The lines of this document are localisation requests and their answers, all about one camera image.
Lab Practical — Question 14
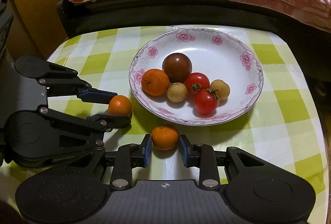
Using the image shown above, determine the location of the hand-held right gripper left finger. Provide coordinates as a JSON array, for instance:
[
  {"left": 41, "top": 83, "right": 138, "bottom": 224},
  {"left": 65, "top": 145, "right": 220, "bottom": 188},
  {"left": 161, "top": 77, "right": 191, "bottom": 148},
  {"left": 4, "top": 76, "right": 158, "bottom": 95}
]
[{"left": 85, "top": 134, "right": 153, "bottom": 190}]

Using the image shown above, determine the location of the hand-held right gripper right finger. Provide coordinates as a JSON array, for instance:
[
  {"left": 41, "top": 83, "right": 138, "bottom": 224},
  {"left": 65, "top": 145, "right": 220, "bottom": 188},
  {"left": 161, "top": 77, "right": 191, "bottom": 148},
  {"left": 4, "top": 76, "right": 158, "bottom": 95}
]
[{"left": 179, "top": 135, "right": 280, "bottom": 190}]

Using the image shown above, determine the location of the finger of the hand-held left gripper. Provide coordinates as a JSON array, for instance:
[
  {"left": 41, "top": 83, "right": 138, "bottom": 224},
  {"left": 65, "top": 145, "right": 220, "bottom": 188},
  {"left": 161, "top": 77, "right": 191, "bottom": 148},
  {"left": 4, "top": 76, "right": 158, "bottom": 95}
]
[
  {"left": 39, "top": 60, "right": 119, "bottom": 105},
  {"left": 39, "top": 107, "right": 132, "bottom": 152}
]

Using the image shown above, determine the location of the small orange tangerine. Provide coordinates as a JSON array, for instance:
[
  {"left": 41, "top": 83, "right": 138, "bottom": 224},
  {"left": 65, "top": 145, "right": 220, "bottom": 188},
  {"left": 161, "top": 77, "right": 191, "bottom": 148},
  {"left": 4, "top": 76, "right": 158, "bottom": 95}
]
[
  {"left": 151, "top": 124, "right": 180, "bottom": 151},
  {"left": 141, "top": 68, "right": 169, "bottom": 97},
  {"left": 108, "top": 95, "right": 132, "bottom": 116}
]

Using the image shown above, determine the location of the red cherry tomato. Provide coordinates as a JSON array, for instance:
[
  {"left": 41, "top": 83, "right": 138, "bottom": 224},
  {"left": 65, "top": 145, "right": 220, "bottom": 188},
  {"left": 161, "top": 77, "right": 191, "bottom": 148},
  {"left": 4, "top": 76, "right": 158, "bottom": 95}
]
[
  {"left": 194, "top": 88, "right": 220, "bottom": 115},
  {"left": 185, "top": 72, "right": 210, "bottom": 95}
]

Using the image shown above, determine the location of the small brown round fruit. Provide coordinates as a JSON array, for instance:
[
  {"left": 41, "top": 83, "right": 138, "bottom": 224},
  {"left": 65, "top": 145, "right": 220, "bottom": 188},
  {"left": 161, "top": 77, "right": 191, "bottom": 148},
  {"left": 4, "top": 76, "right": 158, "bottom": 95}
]
[
  {"left": 167, "top": 82, "right": 188, "bottom": 103},
  {"left": 210, "top": 79, "right": 230, "bottom": 101}
]

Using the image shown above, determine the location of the dark purple tomato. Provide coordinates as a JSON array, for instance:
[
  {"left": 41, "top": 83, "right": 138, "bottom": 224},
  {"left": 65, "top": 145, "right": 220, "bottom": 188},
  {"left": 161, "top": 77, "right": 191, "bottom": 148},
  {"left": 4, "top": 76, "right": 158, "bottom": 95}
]
[{"left": 162, "top": 53, "right": 193, "bottom": 83}]

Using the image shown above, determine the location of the white floral rimmed plate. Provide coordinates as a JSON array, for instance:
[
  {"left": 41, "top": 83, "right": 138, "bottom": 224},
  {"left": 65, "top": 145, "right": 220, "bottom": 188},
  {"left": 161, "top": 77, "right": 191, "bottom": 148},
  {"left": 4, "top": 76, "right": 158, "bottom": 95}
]
[{"left": 129, "top": 28, "right": 264, "bottom": 126}]

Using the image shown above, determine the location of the green checkered tablecloth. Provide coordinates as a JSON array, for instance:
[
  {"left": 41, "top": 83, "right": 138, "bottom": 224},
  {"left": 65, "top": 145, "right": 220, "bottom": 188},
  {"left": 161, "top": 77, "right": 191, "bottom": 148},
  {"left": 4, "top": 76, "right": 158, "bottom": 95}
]
[{"left": 0, "top": 25, "right": 329, "bottom": 214}]

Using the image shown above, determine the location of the wooden cabinet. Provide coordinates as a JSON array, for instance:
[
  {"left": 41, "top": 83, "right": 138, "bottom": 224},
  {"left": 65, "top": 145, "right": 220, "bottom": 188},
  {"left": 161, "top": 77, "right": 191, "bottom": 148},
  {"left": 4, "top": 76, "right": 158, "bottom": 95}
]
[{"left": 2, "top": 0, "right": 84, "bottom": 60}]

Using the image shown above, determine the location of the dark bed frame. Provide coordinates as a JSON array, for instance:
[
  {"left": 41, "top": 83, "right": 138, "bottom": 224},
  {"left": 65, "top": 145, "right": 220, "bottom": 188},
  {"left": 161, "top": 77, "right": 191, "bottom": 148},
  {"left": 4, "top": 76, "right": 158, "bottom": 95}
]
[{"left": 56, "top": 0, "right": 331, "bottom": 81}]

